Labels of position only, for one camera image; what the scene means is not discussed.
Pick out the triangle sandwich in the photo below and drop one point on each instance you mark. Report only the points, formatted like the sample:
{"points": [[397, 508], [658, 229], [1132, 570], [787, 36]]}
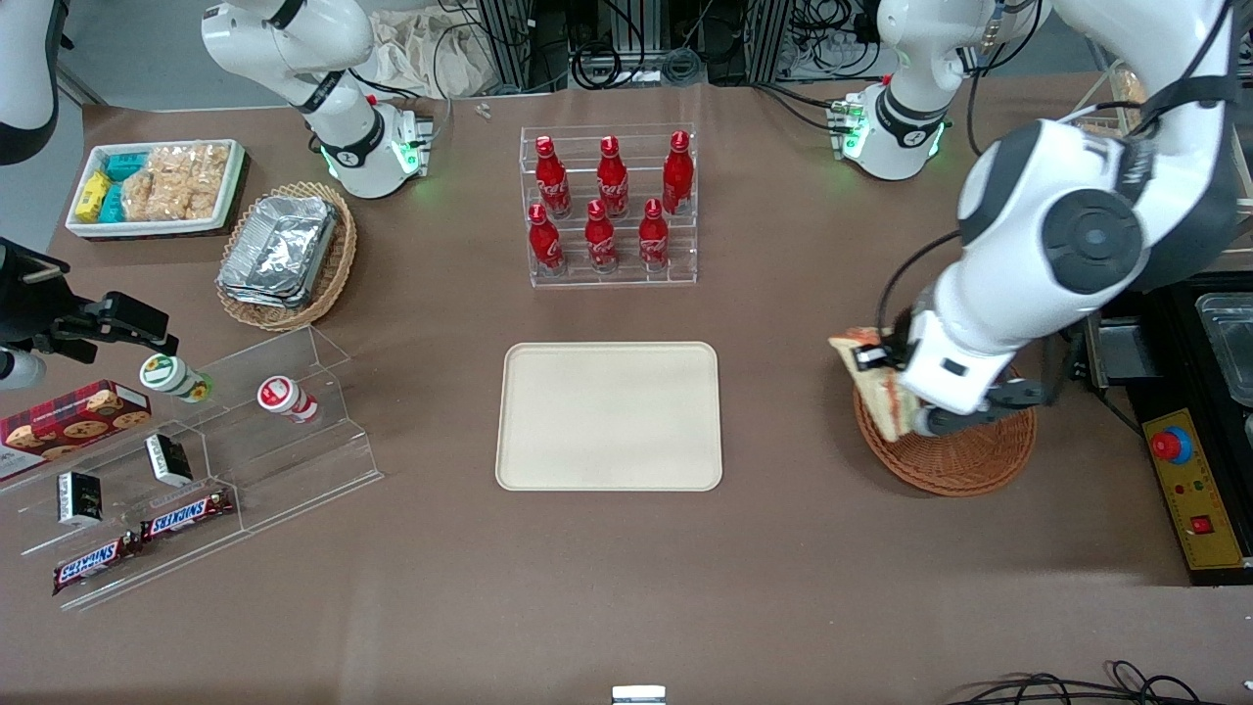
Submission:
{"points": [[886, 406]]}

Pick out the beige cloth bag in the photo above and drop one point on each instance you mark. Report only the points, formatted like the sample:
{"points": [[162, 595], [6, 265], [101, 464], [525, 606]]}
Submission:
{"points": [[421, 54]]}

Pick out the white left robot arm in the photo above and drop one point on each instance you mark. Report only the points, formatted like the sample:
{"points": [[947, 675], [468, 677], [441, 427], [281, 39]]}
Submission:
{"points": [[1038, 186]]}

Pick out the grey metal bracket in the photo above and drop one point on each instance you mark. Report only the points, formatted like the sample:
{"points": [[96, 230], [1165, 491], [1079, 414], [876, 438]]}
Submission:
{"points": [[1111, 354]]}

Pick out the stack of foil containers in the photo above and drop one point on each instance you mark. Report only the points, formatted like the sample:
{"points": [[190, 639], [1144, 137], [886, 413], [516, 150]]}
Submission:
{"points": [[279, 250]]}

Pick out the white plastic snack bin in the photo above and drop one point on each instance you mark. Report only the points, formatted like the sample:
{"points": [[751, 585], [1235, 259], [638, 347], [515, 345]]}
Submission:
{"points": [[157, 227]]}

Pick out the Snickers chocolate bar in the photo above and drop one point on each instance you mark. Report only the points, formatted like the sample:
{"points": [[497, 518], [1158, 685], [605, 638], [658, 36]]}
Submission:
{"points": [[186, 514], [93, 565]]}

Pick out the red label yogurt bottle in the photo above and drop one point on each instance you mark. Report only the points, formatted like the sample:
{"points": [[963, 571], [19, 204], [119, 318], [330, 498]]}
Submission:
{"points": [[284, 397]]}

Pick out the clear acrylic bottle rack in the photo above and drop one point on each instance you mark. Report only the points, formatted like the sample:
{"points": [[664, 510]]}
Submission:
{"points": [[626, 277]]}

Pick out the red cola bottle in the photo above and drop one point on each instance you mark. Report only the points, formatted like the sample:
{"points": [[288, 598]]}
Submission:
{"points": [[654, 240], [678, 176], [553, 181], [600, 243], [613, 181], [545, 245]]}

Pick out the red plaid cookie box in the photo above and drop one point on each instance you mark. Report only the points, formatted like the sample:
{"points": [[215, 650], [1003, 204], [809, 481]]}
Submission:
{"points": [[73, 421]]}

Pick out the oval tan wicker basket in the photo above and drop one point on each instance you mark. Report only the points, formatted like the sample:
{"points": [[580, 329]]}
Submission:
{"points": [[328, 279]]}

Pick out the clear acrylic stepped shelf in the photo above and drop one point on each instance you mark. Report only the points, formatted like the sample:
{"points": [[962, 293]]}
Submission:
{"points": [[294, 460]]}

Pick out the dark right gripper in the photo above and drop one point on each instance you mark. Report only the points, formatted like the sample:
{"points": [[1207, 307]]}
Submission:
{"points": [[29, 305]]}

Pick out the teal snack packet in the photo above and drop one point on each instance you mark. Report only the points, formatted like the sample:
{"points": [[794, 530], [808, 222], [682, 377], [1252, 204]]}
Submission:
{"points": [[113, 204], [125, 164]]}

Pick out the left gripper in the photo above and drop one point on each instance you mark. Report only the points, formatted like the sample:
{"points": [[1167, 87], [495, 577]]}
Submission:
{"points": [[898, 332]]}

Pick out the round brown wicker basket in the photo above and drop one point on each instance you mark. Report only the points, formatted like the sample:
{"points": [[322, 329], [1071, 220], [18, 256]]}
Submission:
{"points": [[979, 465]]}

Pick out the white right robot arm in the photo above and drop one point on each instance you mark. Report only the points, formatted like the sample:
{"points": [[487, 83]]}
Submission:
{"points": [[294, 39]]}

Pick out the green label yogurt bottle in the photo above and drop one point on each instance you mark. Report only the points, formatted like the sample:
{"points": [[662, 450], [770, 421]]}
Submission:
{"points": [[171, 377]]}

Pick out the cream rectangular tray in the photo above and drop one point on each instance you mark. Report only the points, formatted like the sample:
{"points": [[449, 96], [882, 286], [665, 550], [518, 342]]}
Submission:
{"points": [[607, 416]]}

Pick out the black equipment base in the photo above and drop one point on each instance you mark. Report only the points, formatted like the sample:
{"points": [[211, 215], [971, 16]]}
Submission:
{"points": [[1175, 338]]}

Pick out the small black snack box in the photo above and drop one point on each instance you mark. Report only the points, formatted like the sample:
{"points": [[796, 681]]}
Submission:
{"points": [[168, 460], [80, 499]]}

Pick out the yellow emergency stop control box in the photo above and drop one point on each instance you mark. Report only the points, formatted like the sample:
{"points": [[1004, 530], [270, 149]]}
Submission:
{"points": [[1196, 499]]}

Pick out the stainless steel pan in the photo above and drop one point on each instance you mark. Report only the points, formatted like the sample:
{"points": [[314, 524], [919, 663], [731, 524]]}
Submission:
{"points": [[1229, 348]]}

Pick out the yellow snack packet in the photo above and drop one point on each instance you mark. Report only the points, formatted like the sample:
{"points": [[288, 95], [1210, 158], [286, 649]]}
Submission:
{"points": [[93, 196]]}

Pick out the clear bag of crackers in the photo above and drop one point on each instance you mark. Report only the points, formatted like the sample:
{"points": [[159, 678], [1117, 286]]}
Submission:
{"points": [[181, 181]]}

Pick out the white edge bracket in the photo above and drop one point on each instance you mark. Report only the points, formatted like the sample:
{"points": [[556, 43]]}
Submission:
{"points": [[638, 695]]}

